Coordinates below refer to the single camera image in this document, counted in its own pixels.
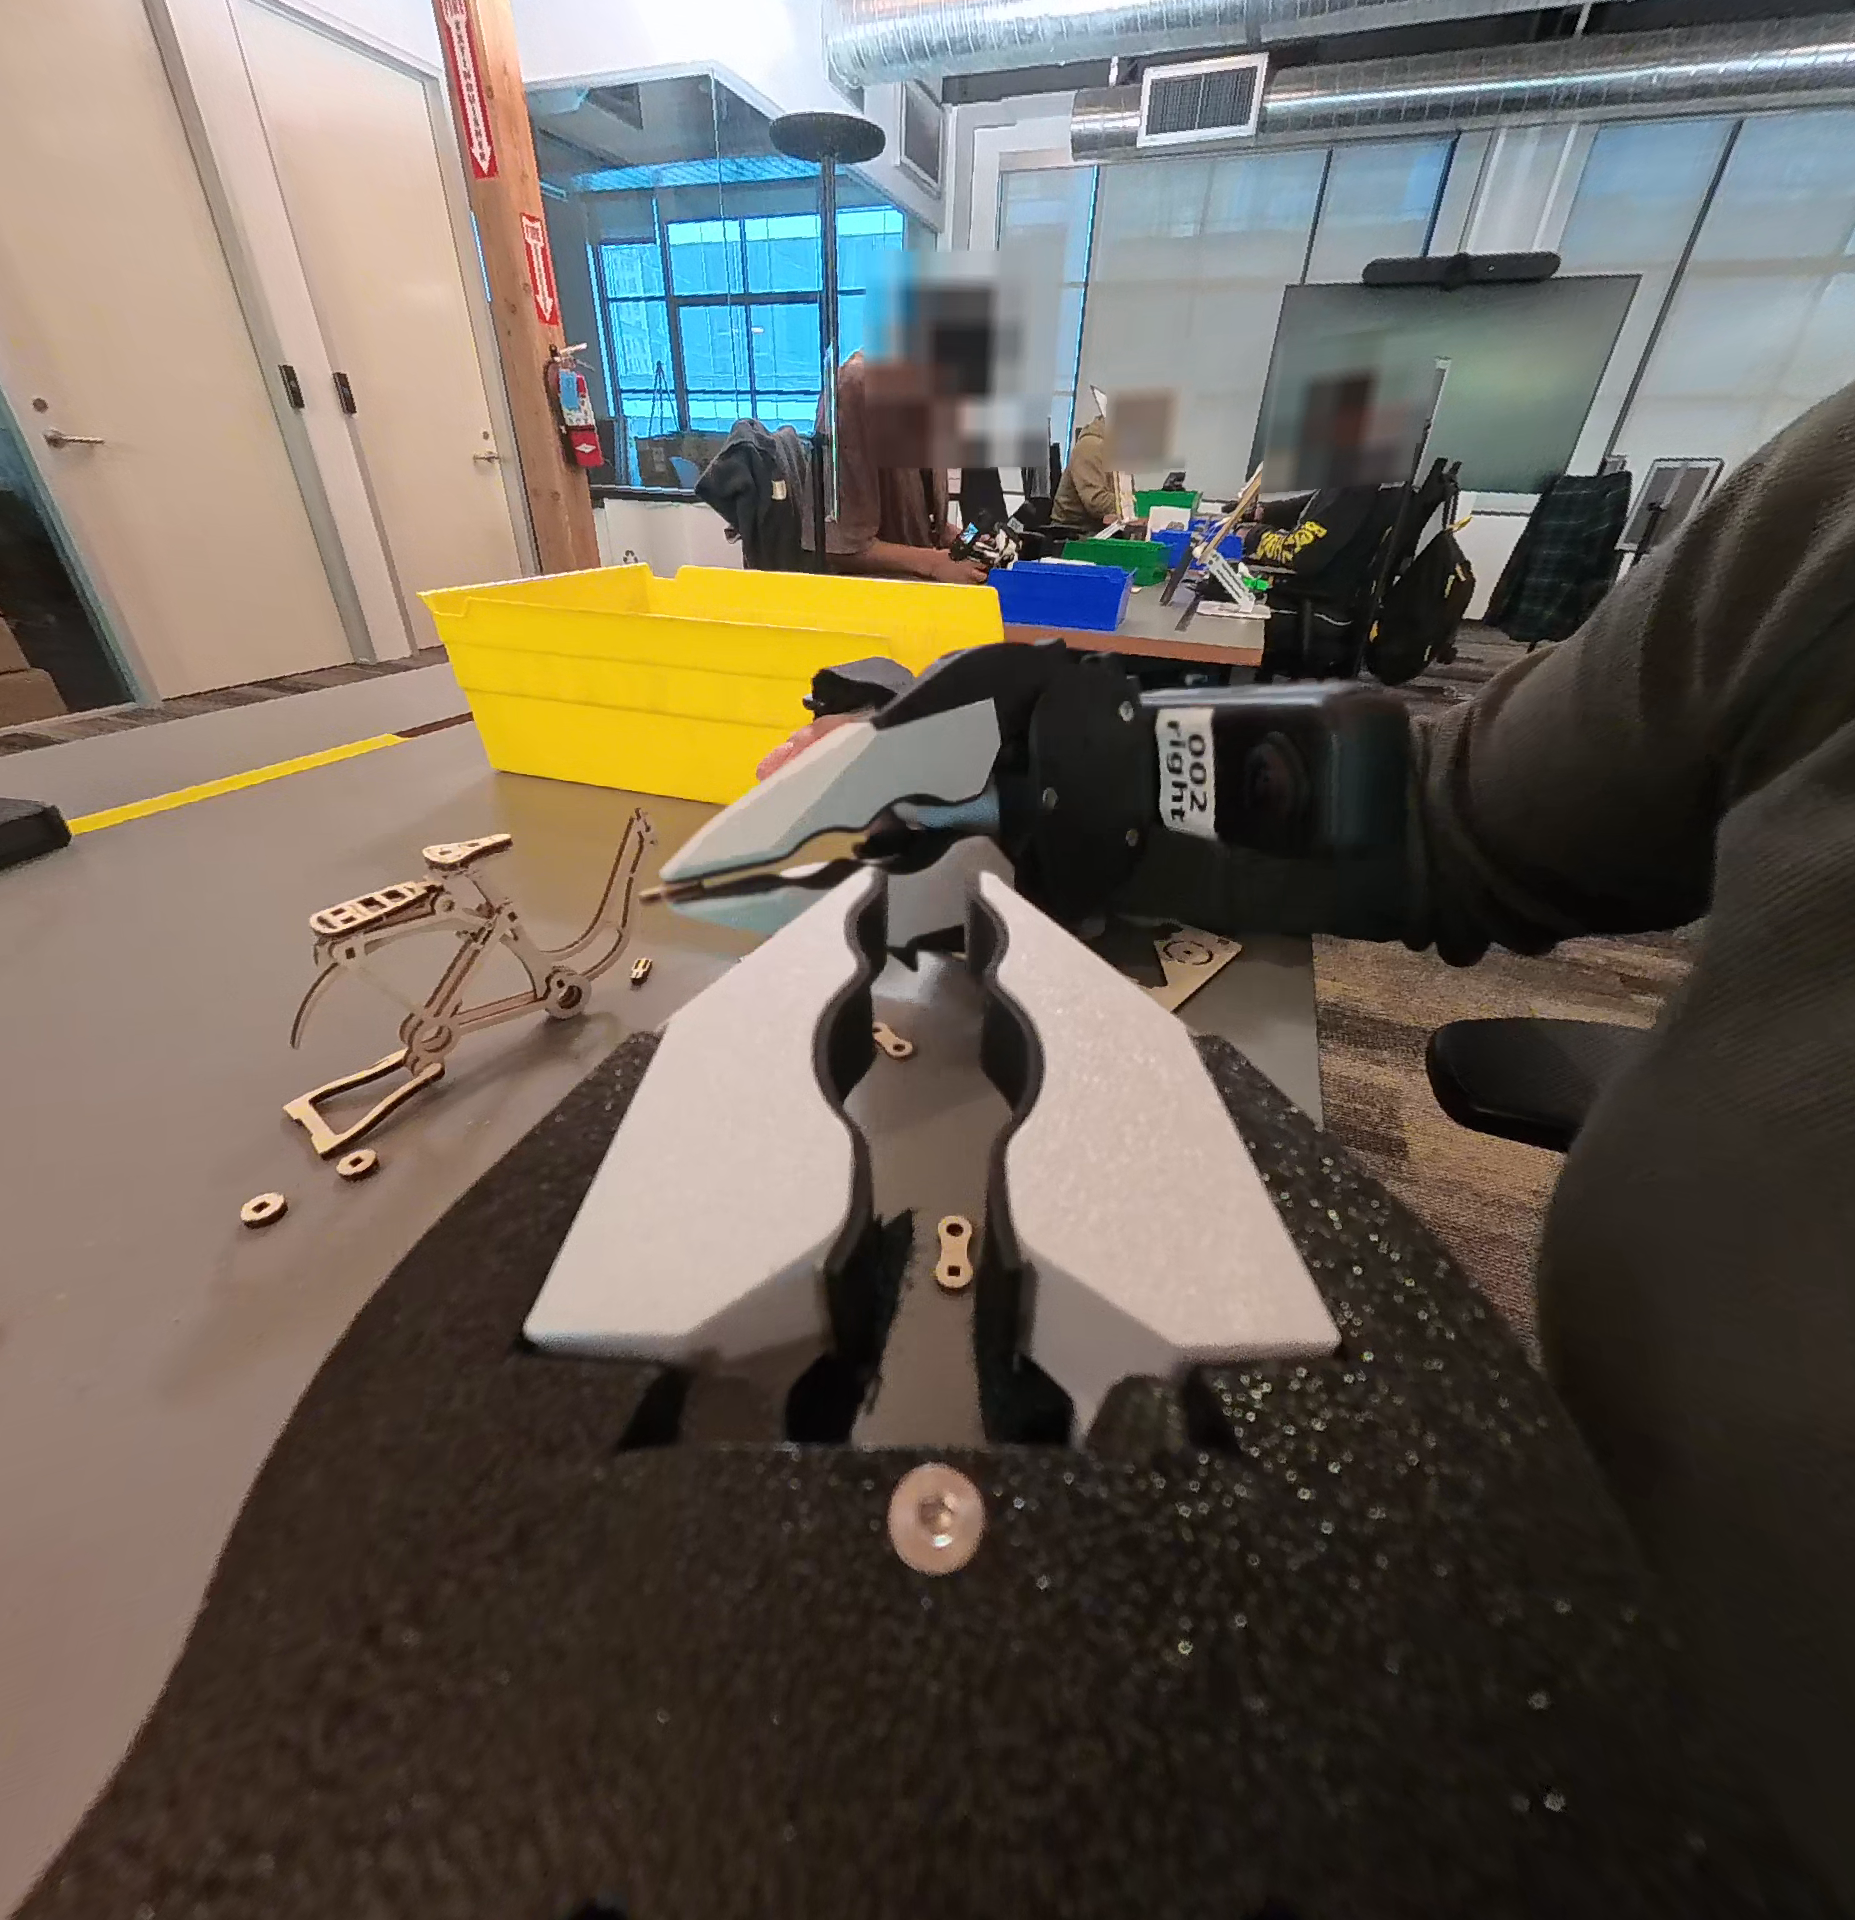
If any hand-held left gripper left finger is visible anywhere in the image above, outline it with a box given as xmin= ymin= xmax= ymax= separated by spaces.
xmin=522 ymin=870 xmax=890 ymax=1409

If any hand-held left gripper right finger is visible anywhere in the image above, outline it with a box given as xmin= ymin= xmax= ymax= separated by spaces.
xmin=972 ymin=870 xmax=1343 ymax=1422

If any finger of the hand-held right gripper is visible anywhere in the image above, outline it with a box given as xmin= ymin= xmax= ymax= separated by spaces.
xmin=658 ymin=698 xmax=1008 ymax=890
xmin=666 ymin=825 xmax=1008 ymax=1009

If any person's right forearm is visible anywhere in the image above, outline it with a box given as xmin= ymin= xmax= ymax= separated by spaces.
xmin=1399 ymin=360 xmax=1855 ymax=973

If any wooden bicycle model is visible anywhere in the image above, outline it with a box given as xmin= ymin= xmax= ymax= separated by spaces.
xmin=282 ymin=807 xmax=660 ymax=1162

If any blue plastic bin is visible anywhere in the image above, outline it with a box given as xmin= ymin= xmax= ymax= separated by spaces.
xmin=1000 ymin=559 xmax=1137 ymax=635

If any wooden sheet with face cutout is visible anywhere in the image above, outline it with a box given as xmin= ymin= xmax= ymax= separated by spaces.
xmin=1104 ymin=922 xmax=1245 ymax=1013

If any yellow plastic bin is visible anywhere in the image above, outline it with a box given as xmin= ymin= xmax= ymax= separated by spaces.
xmin=418 ymin=560 xmax=1008 ymax=810

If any dark jacket on chair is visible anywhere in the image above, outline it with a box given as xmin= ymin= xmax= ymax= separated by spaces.
xmin=696 ymin=419 xmax=826 ymax=576

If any black chair armrest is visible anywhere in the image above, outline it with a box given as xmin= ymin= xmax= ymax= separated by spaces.
xmin=1425 ymin=1014 xmax=1643 ymax=1157

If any black backpack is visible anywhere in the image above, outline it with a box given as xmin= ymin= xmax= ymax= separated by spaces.
xmin=1367 ymin=462 xmax=1479 ymax=688

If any wooden column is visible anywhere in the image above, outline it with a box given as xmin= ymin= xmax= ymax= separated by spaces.
xmin=436 ymin=0 xmax=608 ymax=582

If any red fire extinguisher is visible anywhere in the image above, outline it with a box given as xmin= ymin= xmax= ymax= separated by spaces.
xmin=546 ymin=342 xmax=604 ymax=472

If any plaid jacket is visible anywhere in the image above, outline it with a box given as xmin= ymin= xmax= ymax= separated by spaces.
xmin=1487 ymin=471 xmax=1635 ymax=650

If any person's upper body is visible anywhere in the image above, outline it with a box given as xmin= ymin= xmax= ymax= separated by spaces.
xmin=1533 ymin=840 xmax=1855 ymax=1920

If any black video bar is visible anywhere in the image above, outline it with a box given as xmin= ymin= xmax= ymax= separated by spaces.
xmin=1359 ymin=250 xmax=1563 ymax=293

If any white door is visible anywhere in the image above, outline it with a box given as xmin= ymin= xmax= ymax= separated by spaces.
xmin=0 ymin=0 xmax=362 ymax=705
xmin=228 ymin=0 xmax=528 ymax=607

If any air vent grille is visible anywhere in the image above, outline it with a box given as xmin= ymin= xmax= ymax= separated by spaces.
xmin=1135 ymin=55 xmax=1271 ymax=150

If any black flat base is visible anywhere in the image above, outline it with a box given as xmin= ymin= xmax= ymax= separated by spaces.
xmin=0 ymin=793 xmax=76 ymax=886

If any large wall screen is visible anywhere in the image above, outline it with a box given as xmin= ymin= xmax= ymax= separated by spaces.
xmin=1247 ymin=272 xmax=1643 ymax=499

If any silver ventilation duct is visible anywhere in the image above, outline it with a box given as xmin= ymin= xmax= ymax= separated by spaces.
xmin=826 ymin=0 xmax=1855 ymax=170

